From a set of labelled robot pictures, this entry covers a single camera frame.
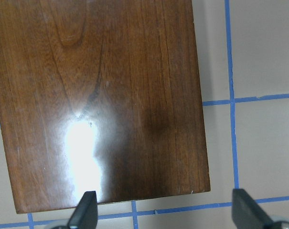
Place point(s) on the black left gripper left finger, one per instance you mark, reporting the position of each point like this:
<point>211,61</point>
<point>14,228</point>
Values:
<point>85,215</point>

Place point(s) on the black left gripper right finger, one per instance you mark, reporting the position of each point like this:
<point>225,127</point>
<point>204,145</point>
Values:
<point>246,213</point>

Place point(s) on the dark brown wooden drawer box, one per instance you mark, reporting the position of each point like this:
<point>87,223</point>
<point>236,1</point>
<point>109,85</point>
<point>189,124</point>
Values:
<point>100,95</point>

